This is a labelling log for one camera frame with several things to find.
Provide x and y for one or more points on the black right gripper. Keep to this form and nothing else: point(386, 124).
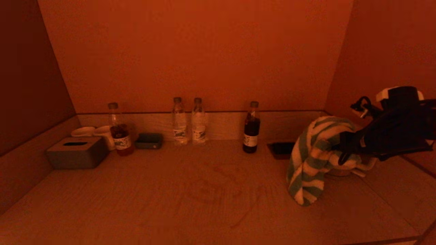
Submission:
point(395, 136)

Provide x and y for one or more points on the striped green white towel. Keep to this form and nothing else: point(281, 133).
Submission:
point(313, 163)

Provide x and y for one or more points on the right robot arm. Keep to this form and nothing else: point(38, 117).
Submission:
point(430, 119)

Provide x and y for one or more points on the black socket panel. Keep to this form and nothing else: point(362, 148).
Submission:
point(281, 149)

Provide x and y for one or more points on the dark drink bottle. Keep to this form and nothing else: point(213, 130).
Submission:
point(251, 132)

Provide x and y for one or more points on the clear water bottle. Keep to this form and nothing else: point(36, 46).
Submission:
point(179, 125)
point(198, 125)

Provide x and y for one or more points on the small teal tray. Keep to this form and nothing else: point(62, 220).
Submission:
point(149, 141)

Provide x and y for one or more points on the amber tea bottle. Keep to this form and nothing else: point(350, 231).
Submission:
point(121, 140)

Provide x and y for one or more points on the white ceramic mug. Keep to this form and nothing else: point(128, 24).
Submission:
point(105, 133)
point(83, 132)

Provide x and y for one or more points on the blue-grey tissue box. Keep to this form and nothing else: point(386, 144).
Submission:
point(76, 154)

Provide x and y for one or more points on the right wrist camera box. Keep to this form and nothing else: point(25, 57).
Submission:
point(402, 95)

